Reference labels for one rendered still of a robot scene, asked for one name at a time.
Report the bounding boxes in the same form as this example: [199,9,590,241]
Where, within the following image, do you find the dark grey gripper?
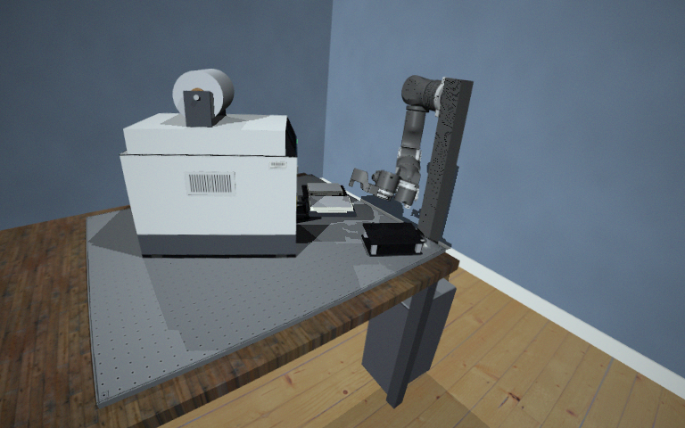
[349,168,415,201]

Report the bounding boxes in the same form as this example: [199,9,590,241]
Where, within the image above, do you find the black rectangular frame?
[361,222,425,257]
[301,185,349,202]

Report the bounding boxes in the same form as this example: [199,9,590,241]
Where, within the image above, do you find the grey cylinder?
[172,69,235,118]

